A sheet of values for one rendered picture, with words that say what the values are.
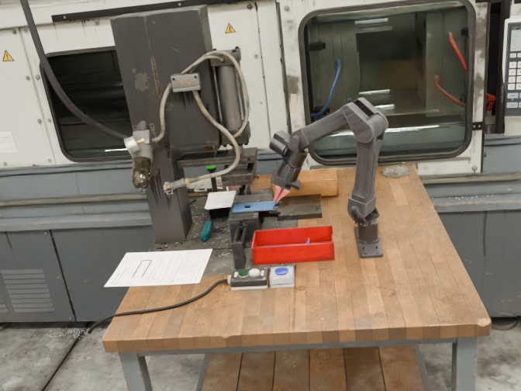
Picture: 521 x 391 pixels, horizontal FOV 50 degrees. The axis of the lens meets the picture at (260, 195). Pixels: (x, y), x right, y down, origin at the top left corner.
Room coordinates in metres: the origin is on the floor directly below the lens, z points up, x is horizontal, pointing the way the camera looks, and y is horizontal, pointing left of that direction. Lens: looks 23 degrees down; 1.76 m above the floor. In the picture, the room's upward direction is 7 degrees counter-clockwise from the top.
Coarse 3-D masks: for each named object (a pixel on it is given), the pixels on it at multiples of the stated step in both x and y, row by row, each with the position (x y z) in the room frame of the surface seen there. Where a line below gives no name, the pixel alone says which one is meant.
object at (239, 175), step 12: (240, 144) 1.75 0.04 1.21; (180, 156) 1.81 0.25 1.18; (192, 156) 1.82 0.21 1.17; (204, 156) 1.81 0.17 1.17; (216, 156) 1.79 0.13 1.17; (228, 156) 1.74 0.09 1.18; (240, 156) 1.73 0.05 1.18; (252, 156) 1.72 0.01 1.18; (240, 168) 1.72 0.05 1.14; (252, 168) 1.71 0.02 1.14; (228, 180) 1.67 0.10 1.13; (240, 180) 1.66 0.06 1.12; (252, 180) 1.66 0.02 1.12
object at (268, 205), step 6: (234, 204) 1.79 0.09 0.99; (240, 204) 1.78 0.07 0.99; (246, 204) 1.78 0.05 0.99; (252, 204) 1.77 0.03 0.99; (258, 204) 1.76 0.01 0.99; (264, 204) 1.76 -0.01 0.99; (270, 204) 1.75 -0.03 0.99; (234, 210) 1.74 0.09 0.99; (240, 210) 1.73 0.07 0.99; (246, 210) 1.72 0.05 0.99; (252, 210) 1.72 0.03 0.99
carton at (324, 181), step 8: (328, 168) 2.07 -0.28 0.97; (304, 176) 2.08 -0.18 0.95; (312, 176) 2.08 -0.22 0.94; (320, 176) 2.08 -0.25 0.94; (328, 176) 2.07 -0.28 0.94; (272, 184) 1.98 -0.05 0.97; (304, 184) 1.97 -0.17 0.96; (312, 184) 1.97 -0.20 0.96; (320, 184) 1.96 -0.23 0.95; (328, 184) 1.96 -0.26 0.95; (336, 184) 1.95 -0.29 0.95; (272, 192) 1.98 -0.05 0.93; (296, 192) 1.97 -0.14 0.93; (304, 192) 1.97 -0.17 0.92; (312, 192) 1.97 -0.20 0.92; (320, 192) 1.96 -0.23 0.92; (328, 192) 1.96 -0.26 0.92; (336, 192) 1.95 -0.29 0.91
